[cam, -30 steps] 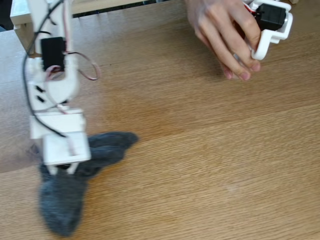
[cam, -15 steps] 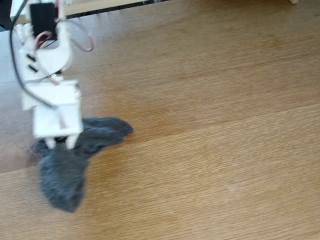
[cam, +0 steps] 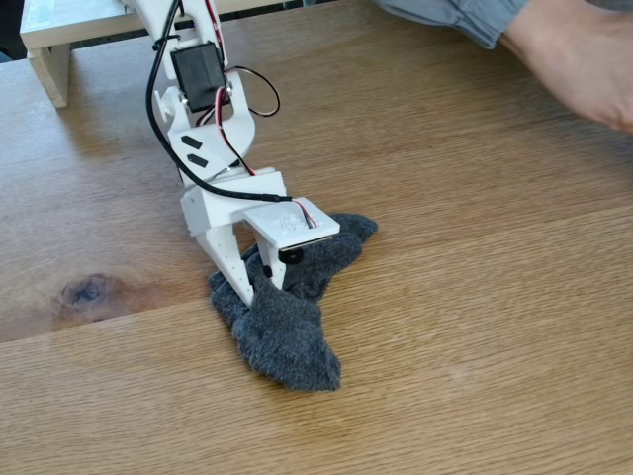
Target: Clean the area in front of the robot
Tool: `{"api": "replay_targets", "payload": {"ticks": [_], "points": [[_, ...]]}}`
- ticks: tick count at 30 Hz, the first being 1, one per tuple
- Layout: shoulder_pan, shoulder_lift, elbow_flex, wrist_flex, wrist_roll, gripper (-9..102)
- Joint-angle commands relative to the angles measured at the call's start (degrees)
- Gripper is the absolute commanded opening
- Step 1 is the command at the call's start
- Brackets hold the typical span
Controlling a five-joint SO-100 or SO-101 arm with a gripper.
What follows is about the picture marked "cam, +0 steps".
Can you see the white gripper camera mount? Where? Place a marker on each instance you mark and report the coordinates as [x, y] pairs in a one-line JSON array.
[[292, 225]]

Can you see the grey fuzzy sock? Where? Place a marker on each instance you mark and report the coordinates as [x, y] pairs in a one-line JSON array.
[[287, 341]]

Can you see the person's hand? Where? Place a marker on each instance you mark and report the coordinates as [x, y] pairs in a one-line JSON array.
[[578, 64]]

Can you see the white wooden desk shelf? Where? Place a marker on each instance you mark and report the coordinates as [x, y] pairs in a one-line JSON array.
[[49, 34]]

